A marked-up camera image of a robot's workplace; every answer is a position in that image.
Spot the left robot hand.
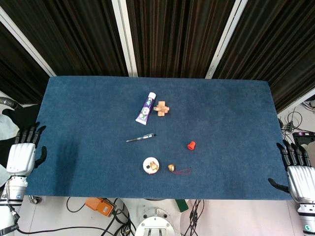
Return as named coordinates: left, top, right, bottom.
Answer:
left=6, top=122, right=47, bottom=177

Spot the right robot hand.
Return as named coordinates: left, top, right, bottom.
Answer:
left=267, top=139, right=315, bottom=204

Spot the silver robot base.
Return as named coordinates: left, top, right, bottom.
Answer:
left=134, top=207, right=176, bottom=236

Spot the black box with purple label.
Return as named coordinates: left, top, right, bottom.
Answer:
left=292, top=131, right=315, bottom=148

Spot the blue table cloth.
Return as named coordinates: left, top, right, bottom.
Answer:
left=25, top=75, right=292, bottom=201

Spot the orange pedal box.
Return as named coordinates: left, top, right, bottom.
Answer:
left=85, top=198, right=116, bottom=217

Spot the black pen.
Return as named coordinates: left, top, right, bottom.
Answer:
left=126, top=133, right=157, bottom=143

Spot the green block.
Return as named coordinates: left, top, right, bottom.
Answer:
left=175, top=199, right=189, bottom=213

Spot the round white toy case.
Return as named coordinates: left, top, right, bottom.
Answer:
left=142, top=157, right=160, bottom=175

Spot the purple white tube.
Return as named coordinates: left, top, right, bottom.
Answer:
left=135, top=92, right=157, bottom=125

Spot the wooden burr puzzle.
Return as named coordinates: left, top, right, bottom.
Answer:
left=153, top=101, right=171, bottom=118

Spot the grey corrugated hose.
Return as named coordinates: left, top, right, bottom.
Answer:
left=0, top=96, right=22, bottom=110

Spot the white aluminium post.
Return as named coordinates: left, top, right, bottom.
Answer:
left=205, top=0, right=249, bottom=79
left=111, top=0, right=138, bottom=77
left=277, top=88, right=315, bottom=114
left=0, top=6, right=57, bottom=77

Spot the black cable bundle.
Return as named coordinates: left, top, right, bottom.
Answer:
left=182, top=199, right=205, bottom=236

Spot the black floor cable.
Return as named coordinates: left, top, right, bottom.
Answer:
left=17, top=196, right=136, bottom=236

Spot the gold bell with red cord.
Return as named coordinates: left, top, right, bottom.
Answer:
left=167, top=164, right=191, bottom=176

